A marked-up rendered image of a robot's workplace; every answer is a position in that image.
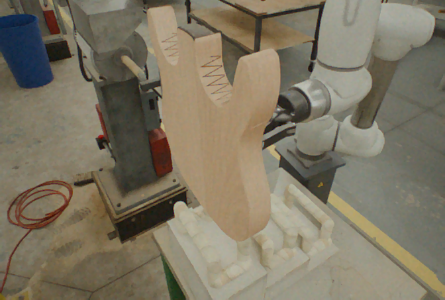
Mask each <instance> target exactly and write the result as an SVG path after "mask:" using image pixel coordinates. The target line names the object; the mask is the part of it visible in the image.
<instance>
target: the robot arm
mask: <svg viewBox="0 0 445 300"><path fill-rule="evenodd" d="M434 24H435V18H434V16H432V15H431V14H430V13H429V12H428V11H425V10H424V9H421V8H418V7H414V6H411V5H402V4H396V3H381V0H326V3H325V5H324V9H323V12H322V17H321V25H320V30H319V42H318V57H317V62H316V65H315V68H314V69H313V71H312V73H311V75H310V77H309V79H307V80H305V81H304V82H303V83H299V84H297V85H294V86H292V87H290V88H289V89H288V90H287V91H286V92H283V93H280V94H279V95H278V99H277V104H276V107H275V110H274V112H273V115H272V117H271V118H270V120H269V122H268V123H267V125H266V127H265V130H264V134H263V139H262V150H264V149H266V148H267V147H269V146H271V145H273V144H275V143H276V142H279V141H280V140H282V139H284V138H285V137H288V136H295V134H296V130H297V124H299V123H301V124H300V127H299V132H298V136H297V137H295V139H294V141H295V142H296V143H297V145H296V146H289V147H287V151H288V152H290V153H291V154H293V155H294V156H295V157H296V158H297V159H298V160H299V161H300V162H301V163H302V164H303V166H304V168H306V169H307V170H309V168H310V167H312V166H315V165H317V164H321V163H323V162H326V161H329V160H333V156H332V155H330V154H329V153H328V152H327V151H333V152H337V153H340V154H345V155H349V156H356V157H362V158H366V157H372V156H376V155H378V154H379V153H380V152H381V150H382V148H383V145H384V137H383V134H382V132H381V131H380V130H378V125H377V123H376V121H375V118H376V116H377V114H378V111H379V108H380V107H381V104H382V101H383V98H384V96H385V93H387V90H388V88H389V85H390V83H391V80H392V78H393V76H394V73H395V70H396V68H397V65H398V63H399V60H400V59H401V58H403V57H405V56H406V55H407V53H408V52H409V51H411V50H412V48H418V47H420V46H422V45H424V44H426V43H427V42H428V41H429V40H430V37H431V36H432V31H433V29H434ZM370 50H371V52H372V53H371V57H370V61H369V64H368V68H367V69H365V64H366V59H367V56H368V54H369V52H370ZM353 106H354V110H353V113H352V115H349V116H348V117H346V118H345V119H344V120H343V122H339V121H337V120H335V119H334V117H333V116H332V115H333V114H336V113H339V112H341V111H344V110H346V109H349V108H350V107H353ZM278 127H279V128H278Z"/></svg>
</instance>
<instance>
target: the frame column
mask: <svg viewBox="0 0 445 300"><path fill-rule="evenodd" d="M91 78H92V77H91ZM92 81H93V86H95V91H96V94H97V98H98V101H99V105H100V108H101V112H102V116H103V120H104V123H105V128H106V130H107V135H108V137H109V142H110V145H111V149H112V152H113V155H114V156H115V160H116V162H115V166H114V170H113V172H114V174H115V175H116V177H117V179H118V181H119V182H120V183H121V185H122V187H123V189H124V190H125V191H130V190H131V189H134V188H136V187H139V186H141V185H144V184H145V183H148V182H150V181H154V180H155V179H158V178H160V177H158V176H157V173H156V169H155V166H154V162H153V157H152V151H151V147H150V140H149V136H148V132H147V128H146V121H145V117H144V110H143V106H142V99H141V95H140V88H139V84H138V78H137V77H136V78H133V79H128V80H126V81H120V82H117V83H113V84H110V85H106V86H103V87H99V86H98V85H97V83H96V81H94V80H93V78H92Z"/></svg>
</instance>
